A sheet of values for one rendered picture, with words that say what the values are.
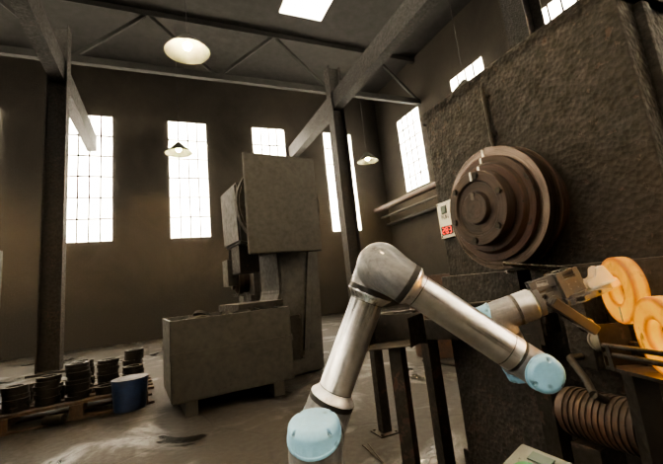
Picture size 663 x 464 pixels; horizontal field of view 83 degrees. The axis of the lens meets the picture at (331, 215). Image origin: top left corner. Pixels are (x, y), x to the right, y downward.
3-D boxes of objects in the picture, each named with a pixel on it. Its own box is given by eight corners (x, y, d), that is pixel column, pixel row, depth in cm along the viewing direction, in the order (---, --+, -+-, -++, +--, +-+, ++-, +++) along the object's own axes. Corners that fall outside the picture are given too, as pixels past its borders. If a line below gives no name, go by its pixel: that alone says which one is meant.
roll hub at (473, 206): (465, 249, 153) (454, 183, 158) (524, 238, 128) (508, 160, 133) (454, 250, 150) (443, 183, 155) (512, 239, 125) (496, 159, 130)
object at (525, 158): (471, 271, 164) (453, 169, 172) (576, 262, 122) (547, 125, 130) (460, 273, 161) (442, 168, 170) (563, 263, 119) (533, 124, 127)
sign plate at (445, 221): (444, 238, 191) (439, 204, 195) (482, 229, 168) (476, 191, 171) (441, 239, 191) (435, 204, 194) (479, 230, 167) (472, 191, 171)
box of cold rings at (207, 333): (267, 376, 404) (262, 301, 418) (297, 391, 332) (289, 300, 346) (163, 399, 355) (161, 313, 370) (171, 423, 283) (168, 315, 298)
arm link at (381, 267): (374, 229, 82) (582, 363, 74) (373, 233, 93) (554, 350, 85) (344, 273, 81) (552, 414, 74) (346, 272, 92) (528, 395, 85)
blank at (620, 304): (606, 261, 99) (592, 262, 100) (640, 252, 84) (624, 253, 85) (622, 322, 95) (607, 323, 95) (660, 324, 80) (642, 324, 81)
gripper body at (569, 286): (579, 265, 89) (530, 283, 90) (598, 299, 87) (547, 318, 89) (566, 266, 96) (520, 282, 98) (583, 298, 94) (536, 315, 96)
